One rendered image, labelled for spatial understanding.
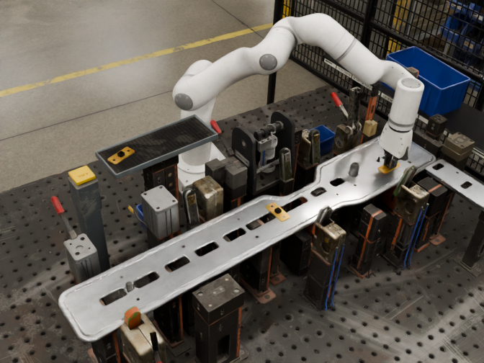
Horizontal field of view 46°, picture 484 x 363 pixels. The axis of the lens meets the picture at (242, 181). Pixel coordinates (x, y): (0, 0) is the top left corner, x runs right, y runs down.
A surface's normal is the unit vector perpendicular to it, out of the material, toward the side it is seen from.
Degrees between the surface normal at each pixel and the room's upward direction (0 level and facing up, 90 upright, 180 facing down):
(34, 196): 0
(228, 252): 0
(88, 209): 90
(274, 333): 0
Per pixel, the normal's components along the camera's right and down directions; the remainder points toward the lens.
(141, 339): 0.04, -0.76
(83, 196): 0.60, 0.54
